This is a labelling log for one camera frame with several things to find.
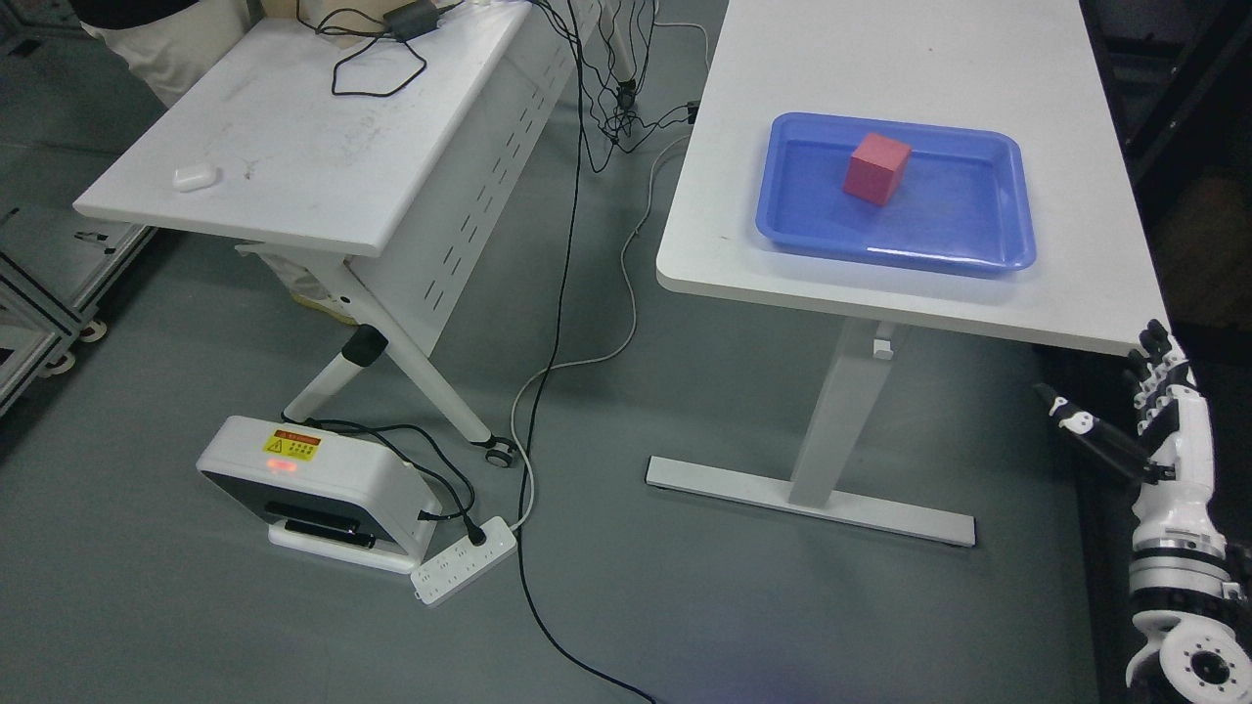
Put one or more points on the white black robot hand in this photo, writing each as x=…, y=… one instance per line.
x=1170, y=455

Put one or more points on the pink block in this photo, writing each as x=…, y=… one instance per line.
x=876, y=168

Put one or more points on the blue tray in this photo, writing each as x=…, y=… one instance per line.
x=939, y=199

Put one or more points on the white standing desk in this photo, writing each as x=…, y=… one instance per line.
x=1020, y=68

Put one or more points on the white power strip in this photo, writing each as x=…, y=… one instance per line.
x=457, y=566

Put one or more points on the white folding table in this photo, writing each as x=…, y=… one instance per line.
x=387, y=193

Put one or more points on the white box appliance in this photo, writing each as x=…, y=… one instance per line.
x=325, y=494

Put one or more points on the black power adapter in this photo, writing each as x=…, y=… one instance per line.
x=412, y=20

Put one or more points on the aluminium frame rack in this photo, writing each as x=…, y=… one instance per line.
x=56, y=265

